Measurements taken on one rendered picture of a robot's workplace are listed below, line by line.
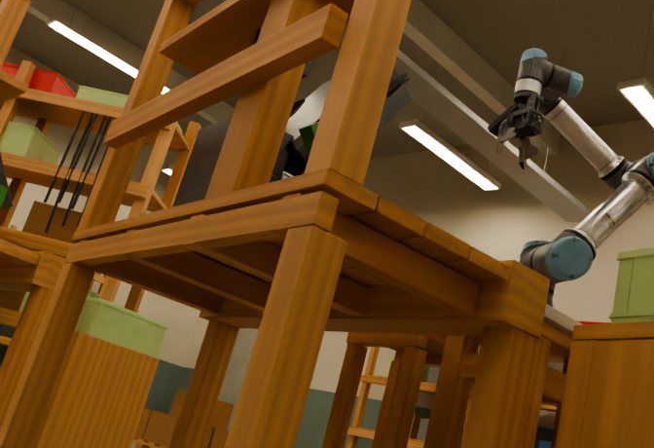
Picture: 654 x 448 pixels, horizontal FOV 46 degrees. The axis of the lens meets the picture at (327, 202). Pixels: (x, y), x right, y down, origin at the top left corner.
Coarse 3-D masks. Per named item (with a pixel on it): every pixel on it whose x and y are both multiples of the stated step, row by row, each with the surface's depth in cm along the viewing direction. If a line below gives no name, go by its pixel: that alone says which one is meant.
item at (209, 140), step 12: (228, 120) 230; (204, 132) 240; (216, 132) 233; (204, 144) 236; (216, 144) 229; (192, 156) 241; (204, 156) 233; (216, 156) 225; (192, 168) 237; (204, 168) 229; (276, 168) 226; (192, 180) 233; (204, 180) 225; (276, 180) 226; (180, 192) 236; (192, 192) 229; (204, 192) 222; (180, 204) 233
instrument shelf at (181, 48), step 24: (240, 0) 217; (264, 0) 214; (336, 0) 205; (192, 24) 243; (216, 24) 234; (240, 24) 230; (168, 48) 256; (192, 48) 252; (216, 48) 248; (240, 48) 244
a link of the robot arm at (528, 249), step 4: (540, 240) 226; (528, 244) 228; (532, 244) 226; (536, 244) 226; (540, 244) 225; (524, 248) 229; (528, 248) 227; (532, 248) 226; (536, 248) 223; (524, 252) 228; (528, 252) 226; (532, 252) 223; (520, 256) 231; (524, 256) 227; (528, 256) 224; (532, 256) 221; (520, 260) 229; (524, 260) 226; (528, 260) 223; (524, 264) 226; (528, 264) 223; (532, 268) 220; (552, 284) 223; (552, 288) 223
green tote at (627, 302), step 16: (624, 256) 171; (640, 256) 167; (624, 272) 170; (640, 272) 166; (624, 288) 168; (640, 288) 164; (624, 304) 166; (640, 304) 162; (624, 320) 165; (640, 320) 161
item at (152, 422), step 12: (180, 396) 855; (144, 408) 796; (180, 408) 847; (216, 408) 857; (228, 408) 870; (144, 420) 788; (156, 420) 777; (168, 420) 768; (216, 420) 857; (228, 420) 870; (144, 432) 782; (156, 432) 770; (168, 432) 761; (216, 432) 806; (228, 432) 818; (144, 444) 770; (156, 444) 763; (168, 444) 754; (204, 444) 794; (216, 444) 806
